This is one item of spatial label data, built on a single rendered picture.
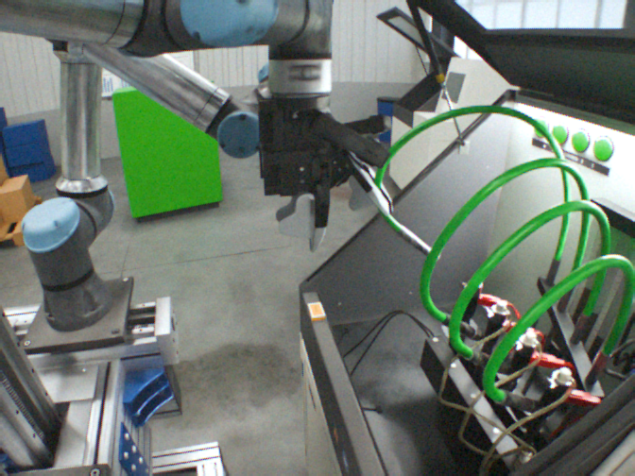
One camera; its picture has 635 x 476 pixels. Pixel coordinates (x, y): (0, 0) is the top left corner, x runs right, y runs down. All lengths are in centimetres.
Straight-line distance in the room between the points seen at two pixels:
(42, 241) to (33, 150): 586
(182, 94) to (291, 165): 24
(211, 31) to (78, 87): 50
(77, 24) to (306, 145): 28
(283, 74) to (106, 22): 19
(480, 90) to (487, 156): 258
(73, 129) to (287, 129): 49
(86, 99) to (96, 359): 53
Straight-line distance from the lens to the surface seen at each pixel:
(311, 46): 43
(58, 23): 38
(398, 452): 79
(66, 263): 77
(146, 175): 380
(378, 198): 66
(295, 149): 46
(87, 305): 82
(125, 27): 41
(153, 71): 62
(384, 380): 91
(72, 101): 82
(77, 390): 84
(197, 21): 35
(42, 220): 77
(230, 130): 59
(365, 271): 97
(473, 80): 352
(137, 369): 89
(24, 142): 667
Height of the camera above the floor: 150
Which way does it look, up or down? 27 degrees down
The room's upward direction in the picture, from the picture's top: straight up
